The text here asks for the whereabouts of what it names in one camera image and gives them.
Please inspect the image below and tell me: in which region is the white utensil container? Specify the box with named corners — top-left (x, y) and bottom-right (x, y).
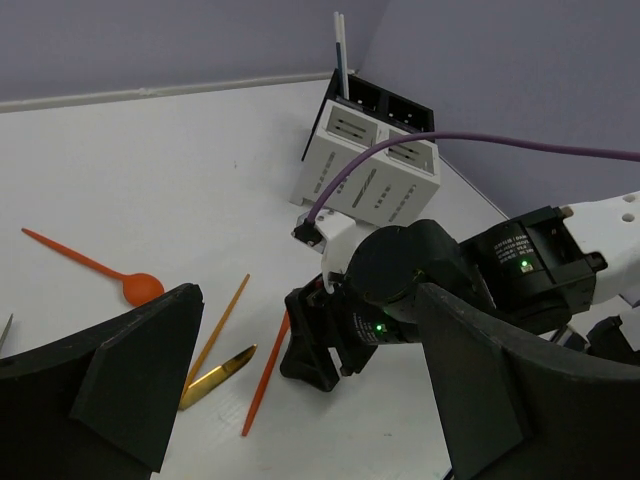
top-left (290, 100), bottom-right (441, 227)

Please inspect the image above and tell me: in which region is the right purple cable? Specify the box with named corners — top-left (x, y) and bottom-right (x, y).
top-left (305, 130), bottom-right (640, 226)

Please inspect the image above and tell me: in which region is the orange plastic spoon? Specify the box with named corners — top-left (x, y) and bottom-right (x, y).
top-left (21, 228), bottom-right (165, 307)

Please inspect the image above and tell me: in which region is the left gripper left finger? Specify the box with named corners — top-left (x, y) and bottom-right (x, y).
top-left (1, 283), bottom-right (204, 479)

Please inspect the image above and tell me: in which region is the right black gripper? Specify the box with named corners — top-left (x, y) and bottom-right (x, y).
top-left (280, 279), bottom-right (420, 392)

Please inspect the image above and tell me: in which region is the gold chopstick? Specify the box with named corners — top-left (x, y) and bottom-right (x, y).
top-left (181, 273), bottom-right (251, 397)

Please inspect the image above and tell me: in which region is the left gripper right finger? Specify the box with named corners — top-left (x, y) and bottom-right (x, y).
top-left (415, 284), bottom-right (639, 479)

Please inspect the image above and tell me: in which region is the gold metal knife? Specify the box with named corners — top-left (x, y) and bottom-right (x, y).
top-left (178, 344), bottom-right (257, 411)

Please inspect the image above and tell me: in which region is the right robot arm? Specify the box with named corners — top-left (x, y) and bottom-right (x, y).
top-left (280, 193), bottom-right (639, 392)

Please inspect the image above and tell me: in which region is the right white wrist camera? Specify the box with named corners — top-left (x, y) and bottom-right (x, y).
top-left (292, 209), bottom-right (360, 294)

